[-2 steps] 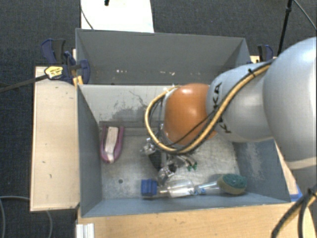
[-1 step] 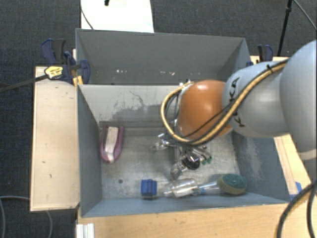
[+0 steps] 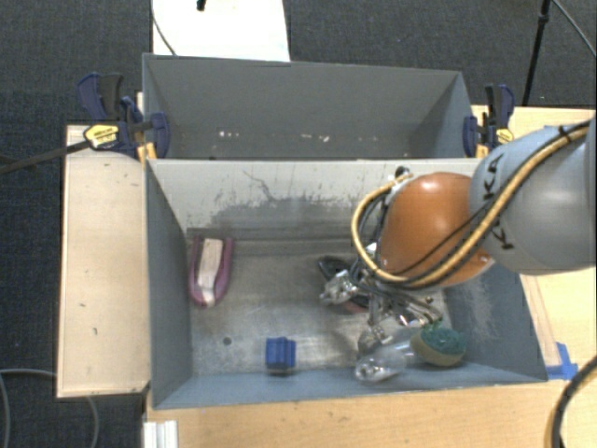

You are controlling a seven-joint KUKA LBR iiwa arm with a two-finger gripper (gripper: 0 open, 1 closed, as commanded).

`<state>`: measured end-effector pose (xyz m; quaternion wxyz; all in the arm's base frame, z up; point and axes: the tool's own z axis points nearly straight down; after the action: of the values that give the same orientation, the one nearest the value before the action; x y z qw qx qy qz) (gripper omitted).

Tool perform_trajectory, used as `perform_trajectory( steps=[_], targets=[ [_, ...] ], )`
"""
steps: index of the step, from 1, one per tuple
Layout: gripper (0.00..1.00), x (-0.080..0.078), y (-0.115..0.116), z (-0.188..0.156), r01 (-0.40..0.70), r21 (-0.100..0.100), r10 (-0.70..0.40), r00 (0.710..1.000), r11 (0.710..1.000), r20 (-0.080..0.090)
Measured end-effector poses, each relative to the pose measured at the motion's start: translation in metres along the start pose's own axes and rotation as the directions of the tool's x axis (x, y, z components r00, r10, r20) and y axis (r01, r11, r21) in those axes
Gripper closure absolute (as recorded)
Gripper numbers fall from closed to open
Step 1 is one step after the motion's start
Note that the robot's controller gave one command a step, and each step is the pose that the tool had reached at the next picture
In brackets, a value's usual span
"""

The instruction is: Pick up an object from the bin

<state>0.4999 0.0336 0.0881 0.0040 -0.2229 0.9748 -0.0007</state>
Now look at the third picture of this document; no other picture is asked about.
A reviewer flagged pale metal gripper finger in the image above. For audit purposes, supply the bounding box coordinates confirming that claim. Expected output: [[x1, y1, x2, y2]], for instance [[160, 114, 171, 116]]
[[319, 270, 361, 306], [356, 314, 394, 355]]

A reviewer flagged clear glass bulb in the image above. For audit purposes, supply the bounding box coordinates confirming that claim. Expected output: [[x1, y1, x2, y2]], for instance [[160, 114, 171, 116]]
[[353, 341, 417, 384]]

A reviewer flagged green and yellow round sponge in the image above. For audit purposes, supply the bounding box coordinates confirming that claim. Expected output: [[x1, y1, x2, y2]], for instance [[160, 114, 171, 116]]
[[410, 324, 468, 369]]

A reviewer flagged blue block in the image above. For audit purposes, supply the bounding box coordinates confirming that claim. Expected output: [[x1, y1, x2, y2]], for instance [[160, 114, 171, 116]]
[[264, 336, 299, 373]]

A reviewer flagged grey metal bin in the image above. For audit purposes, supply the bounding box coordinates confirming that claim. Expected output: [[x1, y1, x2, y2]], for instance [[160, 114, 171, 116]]
[[141, 52, 549, 411]]

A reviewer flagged pale wood board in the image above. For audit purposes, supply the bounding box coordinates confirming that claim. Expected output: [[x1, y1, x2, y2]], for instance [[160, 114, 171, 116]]
[[56, 125, 152, 399]]

